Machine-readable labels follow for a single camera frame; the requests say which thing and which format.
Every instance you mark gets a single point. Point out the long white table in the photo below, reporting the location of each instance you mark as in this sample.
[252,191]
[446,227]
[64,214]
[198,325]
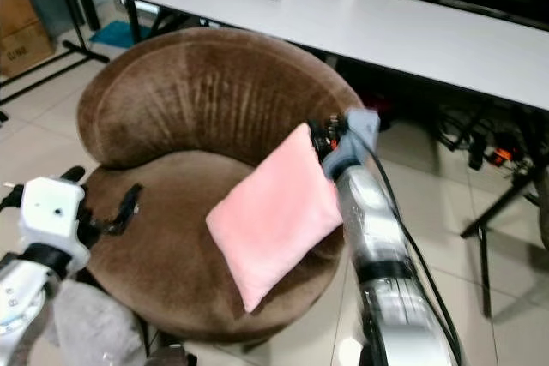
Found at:
[377,23]

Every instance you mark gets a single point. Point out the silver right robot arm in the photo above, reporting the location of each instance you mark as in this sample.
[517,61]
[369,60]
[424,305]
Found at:
[382,237]

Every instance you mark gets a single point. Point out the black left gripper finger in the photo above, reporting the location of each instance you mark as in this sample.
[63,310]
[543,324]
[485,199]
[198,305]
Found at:
[130,203]

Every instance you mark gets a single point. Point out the pink rectangular pillow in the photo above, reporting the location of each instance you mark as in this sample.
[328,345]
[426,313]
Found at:
[270,212]

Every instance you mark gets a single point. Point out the printed brown cardboard box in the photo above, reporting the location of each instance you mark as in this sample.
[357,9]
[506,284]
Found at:
[26,50]

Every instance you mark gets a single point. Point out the black metal rack stand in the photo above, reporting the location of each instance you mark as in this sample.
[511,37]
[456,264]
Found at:
[73,6]

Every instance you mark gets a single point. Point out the brown velvet round sofa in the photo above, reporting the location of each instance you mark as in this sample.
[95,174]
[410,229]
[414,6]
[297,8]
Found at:
[206,83]

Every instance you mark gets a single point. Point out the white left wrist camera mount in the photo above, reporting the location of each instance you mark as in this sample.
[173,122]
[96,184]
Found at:
[51,212]

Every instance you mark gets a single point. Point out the teal floor mat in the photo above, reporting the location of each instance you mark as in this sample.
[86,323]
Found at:
[116,33]

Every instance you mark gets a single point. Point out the black metal leg frame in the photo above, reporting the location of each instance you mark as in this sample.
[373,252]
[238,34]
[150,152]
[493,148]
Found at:
[493,212]

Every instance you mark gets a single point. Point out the small brown cardboard box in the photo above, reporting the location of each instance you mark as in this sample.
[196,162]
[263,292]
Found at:
[13,6]

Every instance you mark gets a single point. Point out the grey fuzzy cloth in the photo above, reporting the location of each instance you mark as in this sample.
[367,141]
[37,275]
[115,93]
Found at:
[94,327]

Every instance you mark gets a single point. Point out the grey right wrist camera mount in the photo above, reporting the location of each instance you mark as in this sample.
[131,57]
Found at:
[356,139]

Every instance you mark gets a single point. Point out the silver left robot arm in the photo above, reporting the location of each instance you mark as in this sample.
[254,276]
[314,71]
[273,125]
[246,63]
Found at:
[21,306]

